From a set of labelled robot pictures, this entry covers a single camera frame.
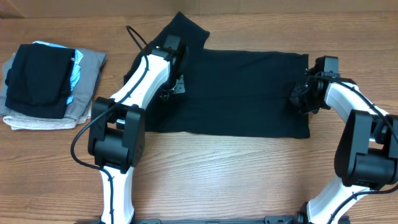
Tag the folded beige garment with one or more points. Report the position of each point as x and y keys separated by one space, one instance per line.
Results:
x=17 y=122

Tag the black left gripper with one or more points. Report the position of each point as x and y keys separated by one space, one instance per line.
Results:
x=180 y=88

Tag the black t-shirt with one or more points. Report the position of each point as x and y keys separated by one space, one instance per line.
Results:
x=230 y=92

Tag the folded light blue garment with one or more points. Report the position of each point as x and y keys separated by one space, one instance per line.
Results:
x=76 y=69

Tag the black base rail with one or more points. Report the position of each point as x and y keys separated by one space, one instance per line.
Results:
x=211 y=221

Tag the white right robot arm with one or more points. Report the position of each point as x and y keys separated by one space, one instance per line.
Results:
x=365 y=161

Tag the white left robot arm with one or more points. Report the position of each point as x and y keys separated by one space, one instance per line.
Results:
x=117 y=131

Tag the folded grey garment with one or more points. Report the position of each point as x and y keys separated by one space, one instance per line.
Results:
x=83 y=92

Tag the folded black garment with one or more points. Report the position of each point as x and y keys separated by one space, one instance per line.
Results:
x=38 y=83

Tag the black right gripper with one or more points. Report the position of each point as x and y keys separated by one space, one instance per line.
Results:
x=293 y=98

